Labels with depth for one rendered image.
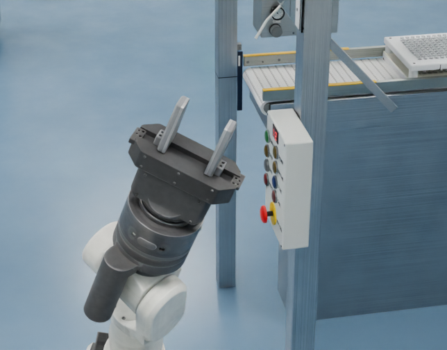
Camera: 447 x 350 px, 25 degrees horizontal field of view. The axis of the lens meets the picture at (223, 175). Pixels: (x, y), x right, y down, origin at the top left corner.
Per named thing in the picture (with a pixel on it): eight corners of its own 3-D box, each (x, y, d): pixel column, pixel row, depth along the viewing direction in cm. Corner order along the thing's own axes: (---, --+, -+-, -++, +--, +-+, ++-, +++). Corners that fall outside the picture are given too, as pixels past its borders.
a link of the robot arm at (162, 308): (191, 279, 116) (185, 326, 127) (139, 228, 119) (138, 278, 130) (148, 314, 113) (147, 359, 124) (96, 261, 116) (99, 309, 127)
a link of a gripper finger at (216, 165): (232, 115, 103) (212, 157, 107) (222, 131, 101) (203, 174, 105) (246, 122, 103) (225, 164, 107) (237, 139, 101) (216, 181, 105)
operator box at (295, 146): (281, 251, 220) (284, 144, 208) (264, 212, 235) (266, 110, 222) (308, 247, 221) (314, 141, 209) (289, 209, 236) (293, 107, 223)
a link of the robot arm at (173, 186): (228, 208, 103) (192, 282, 110) (255, 156, 110) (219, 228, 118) (118, 153, 103) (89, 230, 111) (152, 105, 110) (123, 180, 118)
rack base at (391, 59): (409, 87, 301) (409, 80, 300) (382, 57, 322) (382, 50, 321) (486, 81, 305) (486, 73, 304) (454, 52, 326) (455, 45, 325)
